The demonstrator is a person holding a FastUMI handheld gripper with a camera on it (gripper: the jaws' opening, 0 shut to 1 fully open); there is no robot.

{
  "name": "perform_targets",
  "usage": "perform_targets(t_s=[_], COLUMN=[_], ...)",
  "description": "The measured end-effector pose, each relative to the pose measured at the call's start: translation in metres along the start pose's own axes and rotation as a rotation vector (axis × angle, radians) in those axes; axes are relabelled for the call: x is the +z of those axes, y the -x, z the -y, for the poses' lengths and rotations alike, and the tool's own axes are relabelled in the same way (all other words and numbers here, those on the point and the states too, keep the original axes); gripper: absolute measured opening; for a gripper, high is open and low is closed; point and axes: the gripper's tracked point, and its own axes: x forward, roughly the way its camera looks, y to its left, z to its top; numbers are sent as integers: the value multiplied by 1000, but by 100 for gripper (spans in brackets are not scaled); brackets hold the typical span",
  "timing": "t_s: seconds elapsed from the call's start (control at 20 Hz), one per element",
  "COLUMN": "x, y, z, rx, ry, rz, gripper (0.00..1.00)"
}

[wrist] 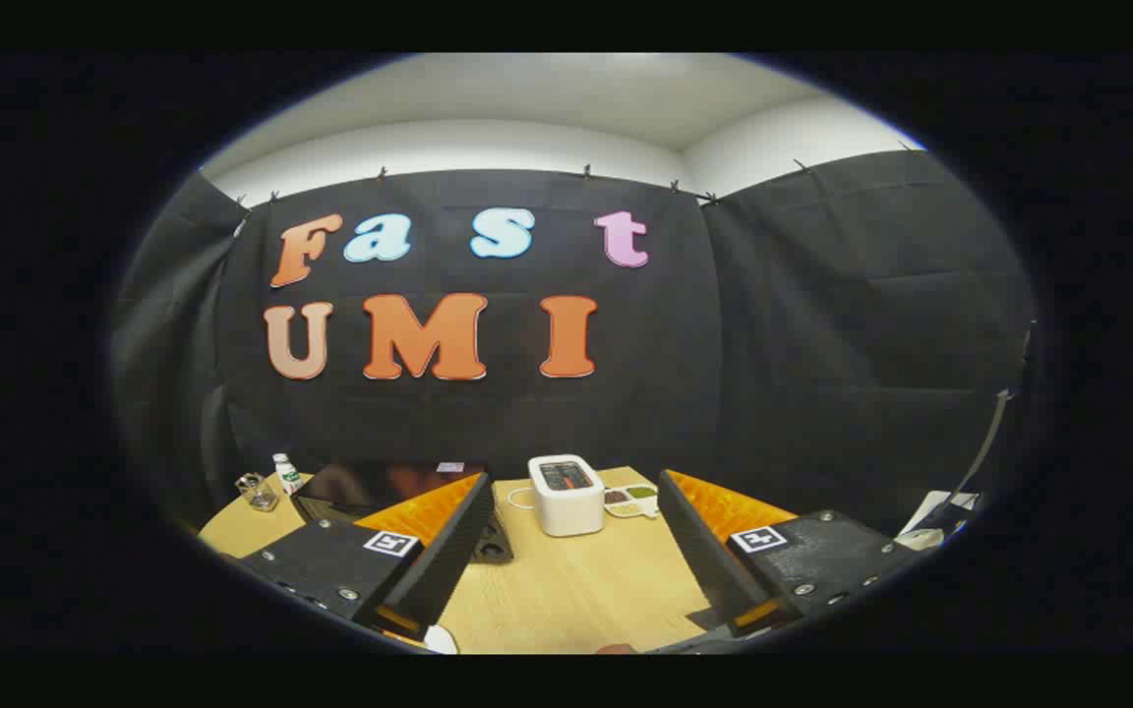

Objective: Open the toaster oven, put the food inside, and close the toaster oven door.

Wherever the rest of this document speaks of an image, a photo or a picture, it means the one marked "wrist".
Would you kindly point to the white plate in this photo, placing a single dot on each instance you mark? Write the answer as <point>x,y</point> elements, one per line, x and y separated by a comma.
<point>441,641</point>

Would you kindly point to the white divided dish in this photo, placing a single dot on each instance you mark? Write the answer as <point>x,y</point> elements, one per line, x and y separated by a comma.
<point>630,498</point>

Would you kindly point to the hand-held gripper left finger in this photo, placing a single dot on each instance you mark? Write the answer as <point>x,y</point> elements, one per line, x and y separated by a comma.
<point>448,551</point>

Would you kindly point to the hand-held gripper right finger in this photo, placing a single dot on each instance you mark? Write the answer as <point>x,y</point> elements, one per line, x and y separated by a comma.
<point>699,551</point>

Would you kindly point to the white bottle green label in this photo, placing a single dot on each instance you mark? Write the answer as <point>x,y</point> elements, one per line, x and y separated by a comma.
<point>286,477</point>

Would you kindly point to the black backdrop cloth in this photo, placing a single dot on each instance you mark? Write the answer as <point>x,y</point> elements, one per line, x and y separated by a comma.
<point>773,344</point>

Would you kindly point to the white bread toaster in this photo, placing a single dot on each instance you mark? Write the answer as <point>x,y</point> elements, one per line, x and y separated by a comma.
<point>566,511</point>

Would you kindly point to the black toaster oven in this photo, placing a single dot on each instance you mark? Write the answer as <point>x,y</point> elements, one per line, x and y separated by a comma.
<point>370,487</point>

